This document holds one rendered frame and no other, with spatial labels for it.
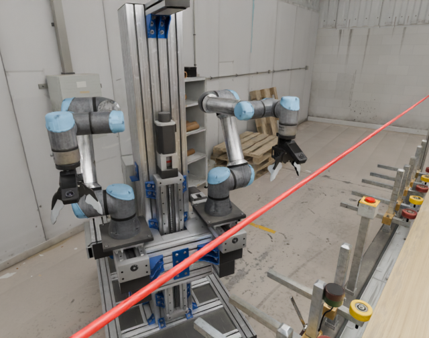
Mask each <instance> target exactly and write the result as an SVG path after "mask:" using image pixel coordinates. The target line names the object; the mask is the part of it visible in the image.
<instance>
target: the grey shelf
mask: <svg viewBox="0 0 429 338"><path fill-rule="evenodd" d="M184 82H185V94H186V96H187V98H186V100H185V102H186V121H189V122H193V121H196V122H197V123H198V124H199V126H200V127H199V129H195V130H193V131H189V132H186V141H187V150H190V149H192V148H193V149H194V150H195V153H194V154H192V155H190V156H187V161H188V171H189V173H188V186H196V187H197V186H199V185H201V184H203V183H206V186H205V188H208V182H207V178H208V165H207V113H205V127H204V112H203V111H201V110H200V108H199V106H198V99H199V97H200V96H201V94H203V93H205V92H207V77H200V76H197V77H186V78H185V79H184ZM205 171H206V178H205Z"/></svg>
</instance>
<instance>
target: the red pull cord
mask: <svg viewBox="0 0 429 338"><path fill-rule="evenodd" d="M428 97H429V95H428V96H427V97H425V98H423V99H422V100H421V101H419V102H417V103H416V104H415V105H413V106H411V107H410V108H409V109H407V110H405V111H404V112H403V113H401V114H400V115H398V116H397V117H395V118H394V119H392V120H391V121H389V122H388V123H386V124H385V125H383V126H382V127H380V128H379V129H377V130H376V131H374V132H373V133H372V134H370V135H368V136H367V137H366V138H364V139H362V140H361V141H360V142H358V143H357V144H355V145H354V146H352V147H351V148H349V149H348V150H347V151H345V152H343V153H342V154H341V155H339V156H337V157H336V158H335V159H333V160H331V161H330V162H329V163H327V164H325V165H324V166H323V167H321V168H319V169H318V170H317V171H315V172H314V173H312V174H311V175H309V176H308V177H306V178H305V179H303V180H302V181H300V182H299V183H297V184H296V185H294V186H293V187H292V188H290V189H289V190H287V191H286V192H284V193H283V194H281V195H280V196H278V197H277V198H275V199H274V200H272V201H271V202H269V203H268V204H266V205H265V206H263V207H262V208H260V209H259V210H258V211H256V212H254V213H253V214H252V215H250V216H248V217H247V218H246V219H244V220H242V221H241V222H240V223H238V224H236V225H235V226H234V227H232V228H231V229H229V230H228V231H226V232H225V233H223V234H222V235H220V236H219V237H217V238H216V239H214V240H213V241H211V242H210V243H208V244H207V245H205V246H204V247H203V248H201V249H200V250H198V251H197V252H195V253H194V254H192V255H191V256H189V257H188V258H186V259H185V260H183V261H182V262H180V263H179V264H177V265H176V266H174V267H173V268H172V269H170V270H168V271H167V272H166V273H164V274H162V275H161V276H160V277H158V278H156V279H155V280H154V281H152V282H150V283H149V284H148V285H147V286H145V287H143V288H142V289H141V290H139V291H137V292H136V293H135V294H133V295H131V296H130V297H129V298H127V299H125V300H124V301H123V302H121V303H120V304H118V305H117V306H115V307H114V308H112V309H111V310H109V311H108V312H106V313H105V314H103V315H102V316H100V317H99V318H97V319H96V320H94V321H93V322H92V323H90V324H89V325H87V326H86V327H84V328H83V329H81V330H80V331H78V332H77V333H75V334H73V335H72V336H71V337H69V338H88V337H90V336H91V335H93V334H94V333H96V332H97V331H98V330H99V329H101V328H103V327H104V326H105V325H107V324H108V323H110V322H111V321H112V320H114V319H116V318H117V317H118V316H119V315H121V314H122V313H124V312H125V311H126V310H128V309H129V308H131V307H132V306H133V305H135V304H137V303H138V302H139V301H140V300H142V299H144V298H145V297H146V296H148V295H149V294H151V293H152V292H153V291H155V290H156V289H158V288H159V287H160V286H162V285H163V284H165V283H166V282H167V281H169V280H171V279H172V278H173V277H174V276H176V275H177V274H179V273H180V272H182V271H183V270H185V269H186V268H187V267H188V266H190V265H192V264H193V263H194V262H196V261H197V260H199V259H200V258H201V257H203V256H205V255H206V254H207V253H208V252H210V251H211V250H213V249H214V248H216V247H217V246H218V245H220V244H221V243H222V242H224V241H226V240H227V239H228V238H230V237H231V236H233V235H234V234H236V233H237V232H238V231H240V230H241V229H242V228H244V227H245V226H247V225H248V224H250V223H251V222H252V221H254V220H256V218H258V217H260V216H261V215H262V214H264V213H265V212H267V211H268V210H270V209H271V208H272V207H274V206H275V205H277V204H278V203H279V202H281V201H282V200H284V199H285V198H286V197H288V196H289V195H291V194H292V193H293V192H295V191H296V190H298V189H299V188H300V187H302V186H304V185H305V184H306V183H307V182H309V181H311V180H312V179H313V178H315V177H316V176H318V175H319V174H320V173H322V172H323V171H325V170H326V169H327V168H329V167H330V166H332V165H333V164H334V163H336V162H338V161H339V160H340V159H341V158H343V157H345V156H346V155H347V154H349V153H350V152H352V151H353V150H354V149H356V148H357V147H359V146H360V145H361V144H363V143H364V142H366V141H367V140H368V139H370V138H371V137H373V136H374V135H375V134H377V133H378V132H380V131H381V130H382V129H384V128H385V127H387V126H388V125H389V124H391V123H393V122H394V121H395V120H396V119H398V118H400V117H401V116H402V115H404V114H405V113H407V112H408V111H409V110H411V109H412V108H414V107H415V106H416V105H418V104H419V103H421V102H422V101H423V100H425V99H427V98H428Z"/></svg>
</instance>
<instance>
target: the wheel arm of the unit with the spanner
mask: <svg viewBox="0 0 429 338"><path fill-rule="evenodd" d="M229 303H231V304H232V305H233V306H235V307H237V308H238V309H239V310H241V311H243V312H244V313H245V314H247V315H249V316H250V317H252V318H253V319H255V320H256V321H258V322H259V323H261V324H262V325H264V326H265V327H267V328H268V329H270V330H272V331H273V332H274V333H276V331H277V329H278V327H279V326H280V325H281V323H280V322H278V321H277V320H275V319H273V318H272V317H270V316H269V315H267V314H265V313H264V312H262V311H261V310H259V309H258V308H255V307H254V306H253V305H251V304H249V303H248V302H246V301H244V300H243V299H242V298H239V297H238V296H237V295H235V294H232V295H230V297H229ZM301 337H302V336H301V335H299V334H297V333H296V332H293V337H292V338H301Z"/></svg>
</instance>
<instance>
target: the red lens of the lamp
mask: <svg viewBox="0 0 429 338"><path fill-rule="evenodd" d="M328 284H330V283H328ZM326 286H327V285H326ZM326 286H325V289H324V294H325V296H326V297H327V298H328V299H330V300H332V301H335V302H339V301H342V300H343V298H344V294H345V290H344V289H343V291H344V292H343V294H342V295H340V296H336V295H333V294H331V293H329V292H328V290H327V289H326Z"/></svg>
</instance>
